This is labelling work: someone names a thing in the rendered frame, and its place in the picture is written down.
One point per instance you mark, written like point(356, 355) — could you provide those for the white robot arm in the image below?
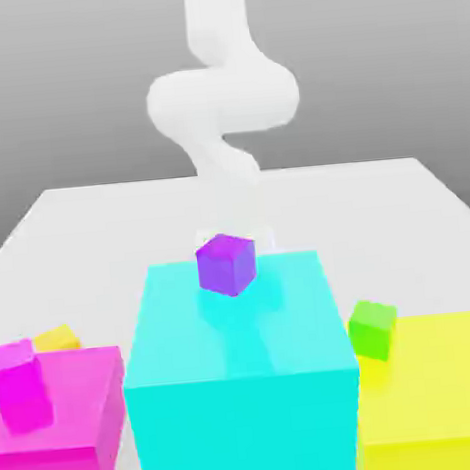
point(223, 99)

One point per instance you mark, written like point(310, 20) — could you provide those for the small purple cube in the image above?
point(226, 266)

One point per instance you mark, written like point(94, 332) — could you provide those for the small green cube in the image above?
point(372, 331)

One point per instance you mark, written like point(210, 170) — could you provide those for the small yellow cube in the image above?
point(56, 339)

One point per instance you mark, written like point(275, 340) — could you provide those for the small magenta cube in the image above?
point(19, 388)

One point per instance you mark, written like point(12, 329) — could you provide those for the large cyan box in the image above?
point(243, 399)

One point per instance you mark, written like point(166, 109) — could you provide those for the large magenta box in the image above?
point(75, 433)

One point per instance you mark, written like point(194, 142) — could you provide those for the large yellow box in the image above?
point(437, 394)

